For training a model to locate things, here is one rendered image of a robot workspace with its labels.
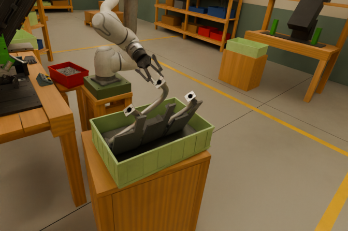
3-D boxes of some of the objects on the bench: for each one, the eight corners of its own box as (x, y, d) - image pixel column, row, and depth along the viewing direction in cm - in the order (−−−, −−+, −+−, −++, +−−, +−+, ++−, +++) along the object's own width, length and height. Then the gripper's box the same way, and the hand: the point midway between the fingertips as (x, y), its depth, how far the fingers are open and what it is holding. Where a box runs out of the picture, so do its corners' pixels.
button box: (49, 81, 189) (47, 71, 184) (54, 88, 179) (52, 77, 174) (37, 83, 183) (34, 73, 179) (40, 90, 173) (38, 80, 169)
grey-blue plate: (25, 71, 193) (21, 55, 187) (26, 72, 192) (22, 56, 185) (12, 73, 188) (8, 57, 181) (12, 74, 187) (8, 58, 180)
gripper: (124, 61, 116) (146, 93, 106) (147, 41, 115) (172, 71, 105) (131, 67, 123) (153, 98, 113) (153, 48, 122) (177, 77, 111)
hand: (158, 80), depth 110 cm, fingers closed on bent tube, 3 cm apart
